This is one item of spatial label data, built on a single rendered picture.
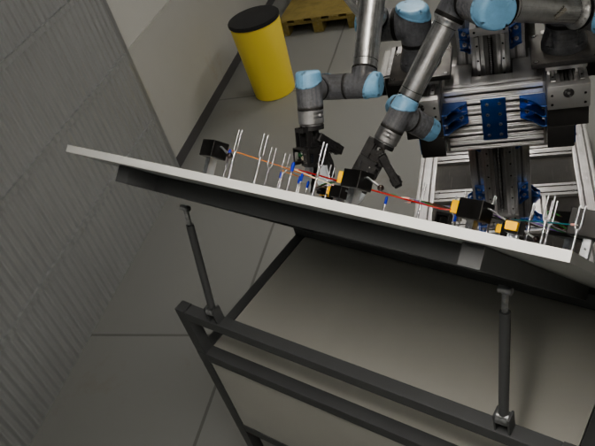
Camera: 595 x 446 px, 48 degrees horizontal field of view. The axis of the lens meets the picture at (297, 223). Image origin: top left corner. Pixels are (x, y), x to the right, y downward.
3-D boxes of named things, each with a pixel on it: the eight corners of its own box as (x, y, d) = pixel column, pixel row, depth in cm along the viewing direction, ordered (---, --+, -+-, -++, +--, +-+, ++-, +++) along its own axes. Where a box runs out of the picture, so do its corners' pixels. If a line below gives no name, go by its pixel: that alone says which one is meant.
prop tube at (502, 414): (499, 415, 146) (501, 304, 131) (512, 419, 145) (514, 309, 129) (494, 426, 144) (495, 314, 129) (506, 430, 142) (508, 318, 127)
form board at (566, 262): (647, 301, 178) (649, 294, 178) (569, 263, 94) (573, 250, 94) (296, 217, 245) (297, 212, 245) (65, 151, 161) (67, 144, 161)
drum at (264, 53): (258, 80, 537) (235, 9, 500) (304, 74, 525) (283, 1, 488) (245, 106, 508) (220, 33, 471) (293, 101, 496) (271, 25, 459)
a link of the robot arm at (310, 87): (326, 68, 191) (314, 71, 183) (328, 107, 194) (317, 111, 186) (301, 70, 194) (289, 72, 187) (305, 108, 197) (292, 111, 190)
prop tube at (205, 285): (213, 310, 195) (189, 220, 179) (220, 312, 193) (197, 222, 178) (206, 317, 192) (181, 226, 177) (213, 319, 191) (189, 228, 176)
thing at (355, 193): (367, 214, 135) (378, 171, 135) (333, 207, 144) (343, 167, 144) (383, 219, 137) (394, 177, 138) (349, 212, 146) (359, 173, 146)
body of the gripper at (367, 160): (351, 167, 212) (370, 134, 209) (375, 180, 212) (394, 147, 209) (350, 171, 204) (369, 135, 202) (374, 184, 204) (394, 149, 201)
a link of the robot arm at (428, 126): (428, 111, 216) (405, 100, 210) (447, 126, 207) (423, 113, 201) (415, 133, 218) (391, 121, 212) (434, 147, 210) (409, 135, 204)
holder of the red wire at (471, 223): (498, 250, 149) (509, 203, 150) (449, 240, 159) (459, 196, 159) (508, 254, 153) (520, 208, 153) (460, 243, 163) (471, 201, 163)
